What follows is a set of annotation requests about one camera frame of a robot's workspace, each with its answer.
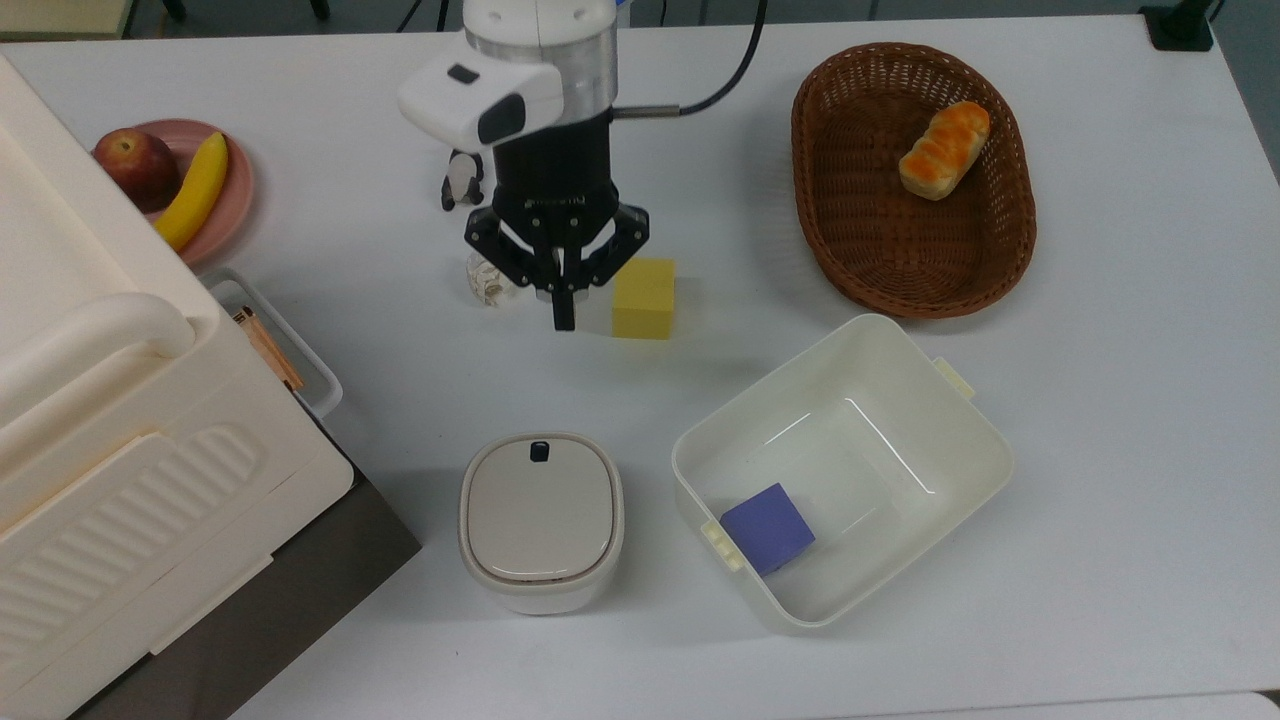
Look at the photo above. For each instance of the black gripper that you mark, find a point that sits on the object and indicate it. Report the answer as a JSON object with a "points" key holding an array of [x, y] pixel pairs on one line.
{"points": [[552, 180]]}

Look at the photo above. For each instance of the small white trash can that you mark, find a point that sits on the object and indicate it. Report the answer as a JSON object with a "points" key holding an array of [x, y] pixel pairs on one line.
{"points": [[541, 520]]}

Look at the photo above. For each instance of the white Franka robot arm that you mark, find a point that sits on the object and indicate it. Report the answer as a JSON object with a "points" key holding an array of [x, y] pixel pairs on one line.
{"points": [[520, 60]]}

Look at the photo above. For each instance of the crumpled white paper ball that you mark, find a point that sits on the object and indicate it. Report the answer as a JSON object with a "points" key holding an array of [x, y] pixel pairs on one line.
{"points": [[488, 280]]}

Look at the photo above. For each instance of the yellow foam cube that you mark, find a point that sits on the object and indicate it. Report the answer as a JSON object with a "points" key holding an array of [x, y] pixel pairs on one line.
{"points": [[644, 298]]}

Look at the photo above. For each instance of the panda toy figure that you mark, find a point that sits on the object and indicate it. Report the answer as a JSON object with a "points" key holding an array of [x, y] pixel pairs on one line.
{"points": [[462, 182]]}

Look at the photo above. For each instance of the brown wicker basket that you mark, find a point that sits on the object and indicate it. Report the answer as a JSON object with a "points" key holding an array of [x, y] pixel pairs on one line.
{"points": [[880, 240]]}

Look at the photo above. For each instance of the pink plate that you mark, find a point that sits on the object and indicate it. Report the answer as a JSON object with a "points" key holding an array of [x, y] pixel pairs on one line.
{"points": [[232, 200]]}

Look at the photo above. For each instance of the purple foam cube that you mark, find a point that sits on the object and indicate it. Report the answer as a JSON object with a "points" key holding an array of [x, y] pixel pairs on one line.
{"points": [[768, 528]]}

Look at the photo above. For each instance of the yellow banana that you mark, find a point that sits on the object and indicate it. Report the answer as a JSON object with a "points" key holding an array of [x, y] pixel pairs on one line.
{"points": [[195, 195]]}

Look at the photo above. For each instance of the white plastic bin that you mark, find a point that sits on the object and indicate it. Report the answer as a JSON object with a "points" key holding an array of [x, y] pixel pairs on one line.
{"points": [[900, 440]]}

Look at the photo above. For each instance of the toy bread loaf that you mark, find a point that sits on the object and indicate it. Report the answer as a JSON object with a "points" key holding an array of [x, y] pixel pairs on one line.
{"points": [[944, 148]]}

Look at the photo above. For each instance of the red apple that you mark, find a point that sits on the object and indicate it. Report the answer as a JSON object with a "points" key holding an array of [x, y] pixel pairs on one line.
{"points": [[138, 166]]}

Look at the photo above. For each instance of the dark wooden cabinet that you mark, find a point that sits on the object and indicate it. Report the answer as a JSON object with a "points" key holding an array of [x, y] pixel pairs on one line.
{"points": [[300, 590]]}

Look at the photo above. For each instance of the cream plastic storage box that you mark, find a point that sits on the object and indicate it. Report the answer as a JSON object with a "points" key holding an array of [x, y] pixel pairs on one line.
{"points": [[110, 450]]}

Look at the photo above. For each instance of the black stand base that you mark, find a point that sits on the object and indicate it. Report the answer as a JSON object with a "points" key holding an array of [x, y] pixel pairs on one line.
{"points": [[1178, 25]]}

